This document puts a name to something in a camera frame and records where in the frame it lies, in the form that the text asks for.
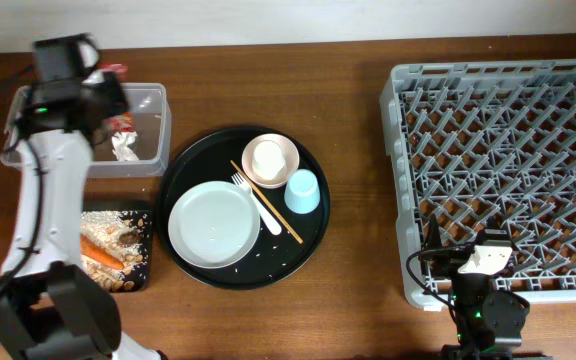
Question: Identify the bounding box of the red snack wrapper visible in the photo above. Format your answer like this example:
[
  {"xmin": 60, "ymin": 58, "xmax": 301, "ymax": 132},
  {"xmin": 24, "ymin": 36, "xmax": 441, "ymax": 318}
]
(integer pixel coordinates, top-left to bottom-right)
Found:
[{"xmin": 101, "ymin": 63, "xmax": 135, "ymax": 133}]

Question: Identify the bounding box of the white tissue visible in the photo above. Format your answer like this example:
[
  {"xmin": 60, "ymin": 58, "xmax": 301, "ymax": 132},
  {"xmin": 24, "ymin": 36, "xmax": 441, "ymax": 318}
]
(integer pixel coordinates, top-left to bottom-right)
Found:
[{"xmin": 111, "ymin": 132, "xmax": 139, "ymax": 161}]

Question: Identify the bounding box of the orange carrot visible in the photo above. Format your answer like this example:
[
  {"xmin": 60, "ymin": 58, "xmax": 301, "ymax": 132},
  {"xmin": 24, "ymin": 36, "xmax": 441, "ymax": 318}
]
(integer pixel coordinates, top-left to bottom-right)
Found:
[{"xmin": 80, "ymin": 235, "xmax": 124, "ymax": 270}]

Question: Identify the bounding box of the dark brown food lump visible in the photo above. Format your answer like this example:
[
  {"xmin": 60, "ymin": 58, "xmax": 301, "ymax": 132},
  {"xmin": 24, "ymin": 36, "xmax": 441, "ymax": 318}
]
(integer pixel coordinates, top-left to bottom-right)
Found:
[{"xmin": 117, "ymin": 231, "xmax": 141, "ymax": 248}]

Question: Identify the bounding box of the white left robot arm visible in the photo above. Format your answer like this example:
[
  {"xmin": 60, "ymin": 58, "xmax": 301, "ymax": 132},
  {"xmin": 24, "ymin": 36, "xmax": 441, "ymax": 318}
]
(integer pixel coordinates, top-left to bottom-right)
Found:
[{"xmin": 0, "ymin": 33, "xmax": 165, "ymax": 360}]

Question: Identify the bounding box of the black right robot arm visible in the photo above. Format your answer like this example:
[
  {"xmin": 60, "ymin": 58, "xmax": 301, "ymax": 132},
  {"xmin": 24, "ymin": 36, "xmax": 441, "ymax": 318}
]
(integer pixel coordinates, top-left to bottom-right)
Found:
[{"xmin": 422, "ymin": 216, "xmax": 530, "ymax": 359}]

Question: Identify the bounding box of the grey dishwasher rack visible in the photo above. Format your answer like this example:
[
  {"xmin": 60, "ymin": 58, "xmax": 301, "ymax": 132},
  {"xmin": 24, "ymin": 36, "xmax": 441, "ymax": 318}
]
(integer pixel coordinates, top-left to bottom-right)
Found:
[{"xmin": 380, "ymin": 59, "xmax": 576, "ymax": 311}]

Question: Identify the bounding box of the black rectangular waste tray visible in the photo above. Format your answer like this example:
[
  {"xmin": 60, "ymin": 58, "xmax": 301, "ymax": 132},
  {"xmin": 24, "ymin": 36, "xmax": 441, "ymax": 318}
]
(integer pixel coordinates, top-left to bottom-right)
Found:
[{"xmin": 80, "ymin": 201, "xmax": 154, "ymax": 295}]

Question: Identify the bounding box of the clear plastic bin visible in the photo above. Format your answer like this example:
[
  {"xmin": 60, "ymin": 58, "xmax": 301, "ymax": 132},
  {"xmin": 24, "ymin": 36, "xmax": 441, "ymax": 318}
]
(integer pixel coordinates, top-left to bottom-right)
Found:
[{"xmin": 1, "ymin": 83, "xmax": 172, "ymax": 184}]

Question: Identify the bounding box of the light blue upturned cup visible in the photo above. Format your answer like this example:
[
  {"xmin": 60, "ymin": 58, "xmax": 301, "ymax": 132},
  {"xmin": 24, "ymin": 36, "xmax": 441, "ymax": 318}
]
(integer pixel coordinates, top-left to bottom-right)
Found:
[{"xmin": 284, "ymin": 169, "xmax": 320, "ymax": 215}]

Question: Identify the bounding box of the pile of rice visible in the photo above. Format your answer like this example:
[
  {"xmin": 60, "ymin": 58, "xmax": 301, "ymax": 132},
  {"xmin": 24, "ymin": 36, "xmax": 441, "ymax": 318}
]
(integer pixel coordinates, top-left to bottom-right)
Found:
[{"xmin": 80, "ymin": 210, "xmax": 144, "ymax": 281}]

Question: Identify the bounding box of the white plastic fork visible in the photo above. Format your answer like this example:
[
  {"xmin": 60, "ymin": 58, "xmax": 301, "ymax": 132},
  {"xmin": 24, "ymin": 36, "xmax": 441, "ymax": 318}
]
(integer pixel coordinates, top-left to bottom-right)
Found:
[{"xmin": 232, "ymin": 172, "xmax": 282, "ymax": 236}]

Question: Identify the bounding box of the round black tray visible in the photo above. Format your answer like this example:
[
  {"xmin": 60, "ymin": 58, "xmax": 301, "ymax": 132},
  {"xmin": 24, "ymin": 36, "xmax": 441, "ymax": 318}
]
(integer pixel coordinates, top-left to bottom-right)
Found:
[{"xmin": 154, "ymin": 126, "xmax": 331, "ymax": 290}]

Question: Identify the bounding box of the white upturned cup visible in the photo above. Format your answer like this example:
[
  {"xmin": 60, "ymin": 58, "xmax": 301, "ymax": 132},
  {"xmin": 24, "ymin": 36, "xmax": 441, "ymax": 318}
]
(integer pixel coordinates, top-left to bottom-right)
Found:
[{"xmin": 252, "ymin": 140, "xmax": 285, "ymax": 181}]

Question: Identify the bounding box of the pink saucer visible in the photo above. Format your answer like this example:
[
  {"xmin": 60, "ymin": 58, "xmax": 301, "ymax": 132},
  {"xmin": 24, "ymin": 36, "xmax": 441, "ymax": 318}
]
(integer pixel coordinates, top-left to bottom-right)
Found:
[{"xmin": 241, "ymin": 133, "xmax": 300, "ymax": 189}]

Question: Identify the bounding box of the pile of almonds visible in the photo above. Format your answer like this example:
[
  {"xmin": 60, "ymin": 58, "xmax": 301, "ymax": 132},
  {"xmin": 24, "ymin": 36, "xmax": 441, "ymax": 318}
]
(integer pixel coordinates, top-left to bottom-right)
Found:
[{"xmin": 81, "ymin": 217, "xmax": 147, "ymax": 293}]

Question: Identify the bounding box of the wooden chopstick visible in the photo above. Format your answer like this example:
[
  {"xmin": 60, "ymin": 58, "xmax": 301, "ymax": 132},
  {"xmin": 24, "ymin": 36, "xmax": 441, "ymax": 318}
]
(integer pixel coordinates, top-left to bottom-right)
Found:
[{"xmin": 230, "ymin": 160, "xmax": 304, "ymax": 244}]

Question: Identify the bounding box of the grey round plate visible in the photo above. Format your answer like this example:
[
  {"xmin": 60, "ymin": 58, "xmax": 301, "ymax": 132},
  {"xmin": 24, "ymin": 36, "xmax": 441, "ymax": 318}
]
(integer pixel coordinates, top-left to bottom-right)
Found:
[{"xmin": 167, "ymin": 181, "xmax": 261, "ymax": 269}]

